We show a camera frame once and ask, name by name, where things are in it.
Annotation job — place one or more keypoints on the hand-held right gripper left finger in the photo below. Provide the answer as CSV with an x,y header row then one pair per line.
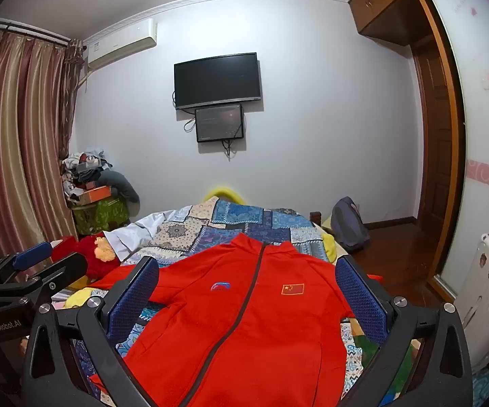
x,y
134,294

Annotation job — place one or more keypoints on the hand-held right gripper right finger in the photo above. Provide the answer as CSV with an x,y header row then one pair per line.
x,y
363,301

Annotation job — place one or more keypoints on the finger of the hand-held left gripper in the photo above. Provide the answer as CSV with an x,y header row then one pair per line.
x,y
68,269
32,255

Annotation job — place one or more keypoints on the red zip jacket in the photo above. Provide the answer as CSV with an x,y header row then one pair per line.
x,y
248,330

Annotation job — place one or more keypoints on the pile of clothes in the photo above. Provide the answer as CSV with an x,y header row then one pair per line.
x,y
84,167

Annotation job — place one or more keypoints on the red plush toy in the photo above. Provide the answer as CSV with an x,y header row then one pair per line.
x,y
85,254

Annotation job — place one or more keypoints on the yellow blanket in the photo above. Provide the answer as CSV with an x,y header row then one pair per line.
x,y
81,299

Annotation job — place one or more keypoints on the white cloth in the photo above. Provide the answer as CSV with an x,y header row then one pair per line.
x,y
138,233

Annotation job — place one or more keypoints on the grey backpack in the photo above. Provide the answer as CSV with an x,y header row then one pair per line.
x,y
348,227

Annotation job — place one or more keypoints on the orange box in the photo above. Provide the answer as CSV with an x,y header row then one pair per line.
x,y
96,194

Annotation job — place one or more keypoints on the blue patchwork blanket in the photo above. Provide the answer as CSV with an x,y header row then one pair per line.
x,y
227,227

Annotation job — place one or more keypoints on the striped brown curtain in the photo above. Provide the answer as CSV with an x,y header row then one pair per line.
x,y
15,135

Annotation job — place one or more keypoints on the white ribbed suitcase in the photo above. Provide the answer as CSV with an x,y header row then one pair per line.
x,y
488,305

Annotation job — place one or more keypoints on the yellow fluffy cushion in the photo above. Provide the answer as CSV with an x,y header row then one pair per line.
x,y
223,191

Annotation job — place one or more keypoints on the wooden door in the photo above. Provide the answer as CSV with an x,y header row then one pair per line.
x,y
433,135

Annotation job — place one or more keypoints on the white sliding wardrobe door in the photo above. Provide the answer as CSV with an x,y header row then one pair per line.
x,y
477,127

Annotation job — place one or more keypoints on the white air conditioner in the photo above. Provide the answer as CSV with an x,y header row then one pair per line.
x,y
121,46

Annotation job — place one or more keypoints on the wooden overhead cabinet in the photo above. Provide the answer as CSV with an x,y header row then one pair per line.
x,y
380,4

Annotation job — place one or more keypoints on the small black wall monitor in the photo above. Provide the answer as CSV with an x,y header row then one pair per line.
x,y
219,123

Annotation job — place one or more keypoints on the black wall television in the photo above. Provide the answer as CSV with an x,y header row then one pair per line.
x,y
216,79

